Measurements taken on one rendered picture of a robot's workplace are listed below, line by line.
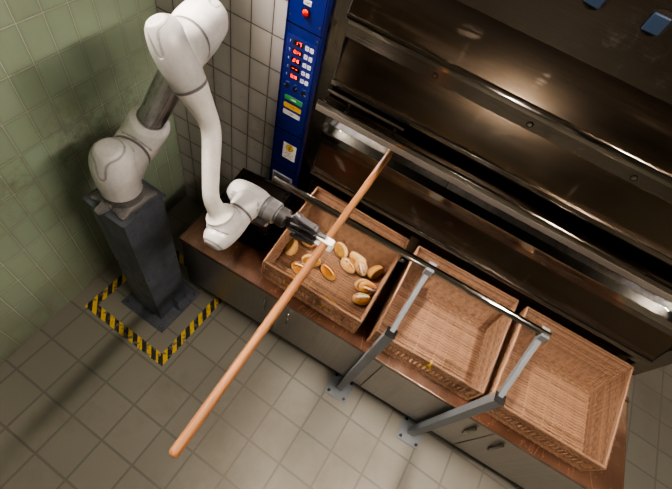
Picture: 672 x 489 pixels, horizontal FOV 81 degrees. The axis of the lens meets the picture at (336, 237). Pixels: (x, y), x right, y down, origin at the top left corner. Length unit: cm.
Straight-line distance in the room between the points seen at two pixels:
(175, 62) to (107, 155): 54
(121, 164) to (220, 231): 44
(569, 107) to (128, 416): 239
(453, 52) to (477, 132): 30
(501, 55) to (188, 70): 93
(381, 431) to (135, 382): 139
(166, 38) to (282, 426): 195
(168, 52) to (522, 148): 117
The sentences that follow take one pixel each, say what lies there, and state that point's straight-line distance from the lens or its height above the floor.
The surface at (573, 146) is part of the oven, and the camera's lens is 156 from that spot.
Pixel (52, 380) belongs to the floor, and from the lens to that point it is 265.
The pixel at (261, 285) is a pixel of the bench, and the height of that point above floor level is 58.
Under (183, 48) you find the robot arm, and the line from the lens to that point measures 120.
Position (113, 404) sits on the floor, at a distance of 253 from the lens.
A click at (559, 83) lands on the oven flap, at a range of 146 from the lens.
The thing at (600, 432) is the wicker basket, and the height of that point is 69.
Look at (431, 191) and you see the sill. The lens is 180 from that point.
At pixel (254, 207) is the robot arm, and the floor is 123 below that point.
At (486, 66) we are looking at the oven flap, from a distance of 145.
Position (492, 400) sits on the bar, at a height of 94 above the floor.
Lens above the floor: 240
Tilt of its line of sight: 55 degrees down
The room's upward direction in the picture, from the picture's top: 21 degrees clockwise
